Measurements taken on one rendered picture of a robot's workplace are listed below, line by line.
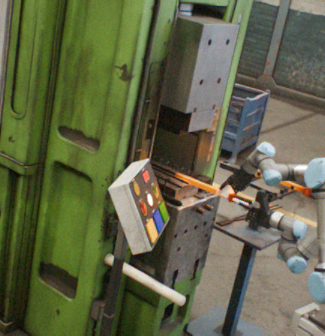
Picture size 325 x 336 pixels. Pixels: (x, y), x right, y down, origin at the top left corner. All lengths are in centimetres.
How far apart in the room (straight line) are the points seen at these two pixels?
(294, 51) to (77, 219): 812
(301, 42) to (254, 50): 84
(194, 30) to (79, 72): 56
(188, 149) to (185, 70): 65
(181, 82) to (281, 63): 813
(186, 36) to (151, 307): 135
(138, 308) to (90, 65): 126
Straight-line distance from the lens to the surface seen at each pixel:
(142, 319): 325
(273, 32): 1087
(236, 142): 671
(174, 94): 280
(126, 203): 232
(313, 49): 1066
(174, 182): 299
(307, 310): 264
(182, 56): 276
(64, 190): 305
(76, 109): 292
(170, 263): 304
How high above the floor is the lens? 204
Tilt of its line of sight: 19 degrees down
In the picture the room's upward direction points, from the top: 11 degrees clockwise
